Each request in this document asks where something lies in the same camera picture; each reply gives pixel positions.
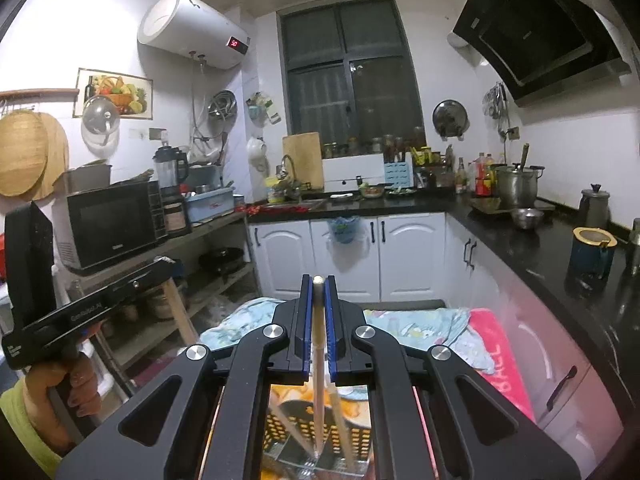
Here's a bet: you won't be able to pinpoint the wooden chopstick pair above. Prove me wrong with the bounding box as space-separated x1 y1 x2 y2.
311 275 326 458

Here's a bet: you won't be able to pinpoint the green left sleeve forearm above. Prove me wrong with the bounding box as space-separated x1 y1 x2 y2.
1 378 62 479

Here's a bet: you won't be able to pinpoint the dark kitchen window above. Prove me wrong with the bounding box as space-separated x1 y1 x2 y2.
280 0 425 155

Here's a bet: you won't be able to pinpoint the person's left hand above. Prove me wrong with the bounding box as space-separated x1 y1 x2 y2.
22 326 103 456

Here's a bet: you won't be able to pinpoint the dark green utensil basket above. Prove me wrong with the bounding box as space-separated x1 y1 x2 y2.
260 382 374 479

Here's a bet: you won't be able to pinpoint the chopstick standing in basket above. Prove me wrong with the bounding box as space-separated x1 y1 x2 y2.
268 394 318 462

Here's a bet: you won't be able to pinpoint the white lower cabinets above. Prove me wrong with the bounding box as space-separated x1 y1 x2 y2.
250 206 634 479

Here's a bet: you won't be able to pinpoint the black microwave oven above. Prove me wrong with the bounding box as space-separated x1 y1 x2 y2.
52 181 167 271

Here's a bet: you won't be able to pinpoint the light blue patterned cloth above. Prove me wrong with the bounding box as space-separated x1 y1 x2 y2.
199 296 497 376

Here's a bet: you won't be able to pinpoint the wooden shelf rack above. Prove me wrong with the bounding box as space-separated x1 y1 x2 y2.
60 212 260 399

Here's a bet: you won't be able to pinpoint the black wok on shelf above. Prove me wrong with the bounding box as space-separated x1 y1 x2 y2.
198 247 244 276

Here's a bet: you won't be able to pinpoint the pink cartoon blanket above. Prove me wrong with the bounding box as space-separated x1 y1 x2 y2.
470 308 535 422

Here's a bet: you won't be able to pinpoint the light blue dish tray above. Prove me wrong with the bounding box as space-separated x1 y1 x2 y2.
186 188 234 223

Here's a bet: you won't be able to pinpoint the white box on counter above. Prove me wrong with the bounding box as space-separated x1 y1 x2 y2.
322 154 384 193

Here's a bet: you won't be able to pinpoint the round bamboo tray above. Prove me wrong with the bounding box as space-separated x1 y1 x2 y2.
0 110 48 197

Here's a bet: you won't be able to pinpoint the light blue knife block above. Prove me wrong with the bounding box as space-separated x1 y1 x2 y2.
384 153 414 188

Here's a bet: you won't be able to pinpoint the wooden cutting board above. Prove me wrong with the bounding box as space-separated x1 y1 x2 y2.
282 132 324 190

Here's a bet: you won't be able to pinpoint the white hanging kettle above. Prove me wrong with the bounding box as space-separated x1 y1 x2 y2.
246 136 267 172

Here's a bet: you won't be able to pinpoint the blender with black base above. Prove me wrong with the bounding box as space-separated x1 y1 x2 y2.
152 144 192 238

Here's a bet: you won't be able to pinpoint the hanging glass pot lid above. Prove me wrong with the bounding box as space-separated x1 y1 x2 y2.
81 96 120 146

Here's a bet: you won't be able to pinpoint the red sauce bottle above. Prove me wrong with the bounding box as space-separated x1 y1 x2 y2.
474 152 494 197

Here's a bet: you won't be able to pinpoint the small steel bowl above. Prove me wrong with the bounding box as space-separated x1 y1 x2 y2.
511 208 544 231

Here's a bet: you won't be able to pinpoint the steel stock pot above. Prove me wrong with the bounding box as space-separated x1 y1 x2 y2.
495 165 544 209

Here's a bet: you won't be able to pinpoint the fruit picture poster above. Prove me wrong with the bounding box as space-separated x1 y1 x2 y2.
73 68 153 120

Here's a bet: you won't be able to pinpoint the dark teal yellow rimmed container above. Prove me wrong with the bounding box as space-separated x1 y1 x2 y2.
568 226 617 284

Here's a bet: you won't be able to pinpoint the steel kettle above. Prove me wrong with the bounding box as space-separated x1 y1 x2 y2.
578 183 610 229

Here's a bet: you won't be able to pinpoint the white water heater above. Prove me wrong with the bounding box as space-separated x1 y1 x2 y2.
137 0 250 70

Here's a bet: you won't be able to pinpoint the black range hood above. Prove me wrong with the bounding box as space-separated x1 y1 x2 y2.
454 0 631 107

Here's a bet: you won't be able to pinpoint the wall mounted steel lid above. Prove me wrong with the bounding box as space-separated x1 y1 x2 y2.
432 100 470 140

